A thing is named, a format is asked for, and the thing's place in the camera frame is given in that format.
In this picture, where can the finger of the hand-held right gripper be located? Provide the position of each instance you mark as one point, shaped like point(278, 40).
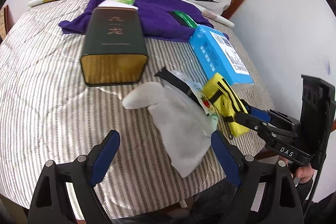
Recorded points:
point(260, 113)
point(249, 121)

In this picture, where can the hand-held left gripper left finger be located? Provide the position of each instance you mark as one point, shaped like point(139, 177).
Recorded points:
point(105, 158)

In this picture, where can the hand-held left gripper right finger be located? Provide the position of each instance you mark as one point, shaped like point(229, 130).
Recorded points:
point(225, 158)

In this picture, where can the fruit print sachet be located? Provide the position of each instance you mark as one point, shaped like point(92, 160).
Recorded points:
point(206, 106)

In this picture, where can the white sock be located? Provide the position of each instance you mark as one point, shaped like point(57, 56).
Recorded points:
point(178, 134)

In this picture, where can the green foil packet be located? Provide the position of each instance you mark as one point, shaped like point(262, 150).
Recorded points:
point(186, 20)

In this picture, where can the white paper sheet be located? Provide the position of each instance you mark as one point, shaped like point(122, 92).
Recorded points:
point(131, 8)

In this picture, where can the light green tissue pack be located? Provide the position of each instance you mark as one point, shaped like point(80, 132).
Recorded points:
point(120, 0)

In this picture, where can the person's right forearm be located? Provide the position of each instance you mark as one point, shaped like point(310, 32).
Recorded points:
point(323, 205)

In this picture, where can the person's right hand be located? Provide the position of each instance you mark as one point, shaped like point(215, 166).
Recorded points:
point(304, 174)

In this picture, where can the clear plastic wrapper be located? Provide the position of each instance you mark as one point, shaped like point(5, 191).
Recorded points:
point(189, 79)

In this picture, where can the blue cardboard box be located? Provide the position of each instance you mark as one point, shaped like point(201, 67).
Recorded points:
point(212, 53)

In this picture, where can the dark green tea tin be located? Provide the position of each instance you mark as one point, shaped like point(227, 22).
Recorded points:
point(113, 43)

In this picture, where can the purple towel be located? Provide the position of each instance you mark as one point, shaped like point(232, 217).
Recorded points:
point(157, 22)

